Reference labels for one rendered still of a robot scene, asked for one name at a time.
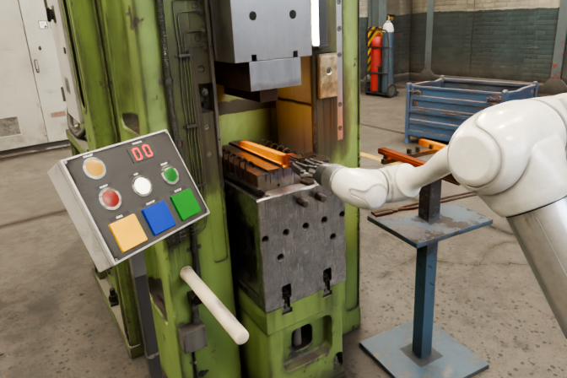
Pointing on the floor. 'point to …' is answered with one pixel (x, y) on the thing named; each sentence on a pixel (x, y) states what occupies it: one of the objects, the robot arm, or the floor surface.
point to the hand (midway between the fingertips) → (294, 161)
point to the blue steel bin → (455, 104)
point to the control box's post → (145, 313)
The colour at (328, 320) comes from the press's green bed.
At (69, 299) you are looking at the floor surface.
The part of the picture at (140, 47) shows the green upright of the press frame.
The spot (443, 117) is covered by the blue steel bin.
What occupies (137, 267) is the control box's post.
